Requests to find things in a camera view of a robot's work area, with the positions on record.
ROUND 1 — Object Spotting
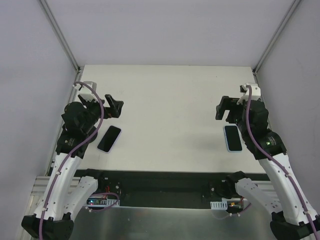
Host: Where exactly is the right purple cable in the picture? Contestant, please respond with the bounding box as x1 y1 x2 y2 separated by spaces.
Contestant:
243 84 320 235

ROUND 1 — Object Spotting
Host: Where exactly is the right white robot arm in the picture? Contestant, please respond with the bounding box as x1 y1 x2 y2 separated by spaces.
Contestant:
215 96 320 240

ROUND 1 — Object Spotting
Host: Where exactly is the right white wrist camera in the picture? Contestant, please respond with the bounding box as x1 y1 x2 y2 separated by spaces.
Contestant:
236 83 261 105

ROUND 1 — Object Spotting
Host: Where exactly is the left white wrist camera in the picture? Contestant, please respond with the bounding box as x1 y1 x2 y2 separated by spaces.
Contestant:
73 81 98 102

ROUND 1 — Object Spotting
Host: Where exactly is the left aluminium frame post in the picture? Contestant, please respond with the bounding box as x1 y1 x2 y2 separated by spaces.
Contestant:
37 0 81 73

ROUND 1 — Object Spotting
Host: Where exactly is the purple case smartphone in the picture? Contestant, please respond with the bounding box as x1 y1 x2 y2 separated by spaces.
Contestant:
97 125 122 153

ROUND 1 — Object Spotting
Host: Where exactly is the white cable duct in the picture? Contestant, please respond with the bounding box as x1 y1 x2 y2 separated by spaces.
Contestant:
86 197 120 208
210 200 228 211

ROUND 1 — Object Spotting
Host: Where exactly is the right aluminium frame post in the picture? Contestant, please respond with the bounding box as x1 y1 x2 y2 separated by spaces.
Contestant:
252 0 302 76

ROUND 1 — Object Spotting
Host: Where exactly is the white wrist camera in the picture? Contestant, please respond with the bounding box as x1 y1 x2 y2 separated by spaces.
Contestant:
236 83 261 105
73 81 98 102

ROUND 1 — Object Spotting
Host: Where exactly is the right white cable duct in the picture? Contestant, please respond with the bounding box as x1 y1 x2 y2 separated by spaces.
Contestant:
210 200 228 211

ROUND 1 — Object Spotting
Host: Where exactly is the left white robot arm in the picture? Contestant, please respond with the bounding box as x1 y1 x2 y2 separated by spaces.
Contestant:
21 93 124 240

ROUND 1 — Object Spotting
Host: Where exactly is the blue case smartphone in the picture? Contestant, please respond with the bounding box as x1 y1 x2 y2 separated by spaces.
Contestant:
223 125 243 153

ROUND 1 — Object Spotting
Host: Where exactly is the left white cable duct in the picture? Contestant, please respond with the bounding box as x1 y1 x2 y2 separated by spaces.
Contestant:
86 197 120 208

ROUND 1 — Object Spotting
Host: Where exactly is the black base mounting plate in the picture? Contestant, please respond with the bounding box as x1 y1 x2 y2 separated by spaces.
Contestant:
74 169 253 208

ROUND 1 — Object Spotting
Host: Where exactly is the aluminium frame post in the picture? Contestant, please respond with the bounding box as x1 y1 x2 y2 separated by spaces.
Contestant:
37 0 81 73
252 0 302 76

